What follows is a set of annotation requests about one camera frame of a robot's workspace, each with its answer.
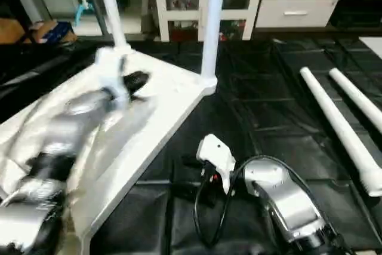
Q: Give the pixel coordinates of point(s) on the white plastic table leg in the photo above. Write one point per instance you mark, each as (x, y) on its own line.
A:
(340, 126)
(212, 22)
(110, 4)
(358, 97)

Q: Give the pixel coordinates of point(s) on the white plastic table top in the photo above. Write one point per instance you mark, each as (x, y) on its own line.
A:
(173, 94)

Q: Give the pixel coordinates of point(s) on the blue plastic bag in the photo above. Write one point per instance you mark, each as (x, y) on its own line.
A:
(57, 33)

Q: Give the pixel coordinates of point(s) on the white glass-door cabinet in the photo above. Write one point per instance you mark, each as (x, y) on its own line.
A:
(191, 4)

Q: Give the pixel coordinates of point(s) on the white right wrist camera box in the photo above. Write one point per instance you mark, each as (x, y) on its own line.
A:
(216, 156)

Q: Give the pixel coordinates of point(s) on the brown cardboard box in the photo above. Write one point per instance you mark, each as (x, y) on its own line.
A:
(13, 31)

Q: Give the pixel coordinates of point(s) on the white flat board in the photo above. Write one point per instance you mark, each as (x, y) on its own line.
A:
(373, 46)

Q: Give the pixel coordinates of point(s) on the white drawer unit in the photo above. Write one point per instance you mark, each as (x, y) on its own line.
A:
(295, 13)

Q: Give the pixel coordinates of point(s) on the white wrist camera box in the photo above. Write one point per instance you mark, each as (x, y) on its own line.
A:
(113, 73)
(216, 156)

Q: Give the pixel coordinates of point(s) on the black work mat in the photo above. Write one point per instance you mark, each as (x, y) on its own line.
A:
(268, 106)

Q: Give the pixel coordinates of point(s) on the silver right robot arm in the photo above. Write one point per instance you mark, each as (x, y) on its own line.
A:
(286, 201)

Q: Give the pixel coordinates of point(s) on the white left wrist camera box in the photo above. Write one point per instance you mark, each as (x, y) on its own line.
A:
(113, 73)

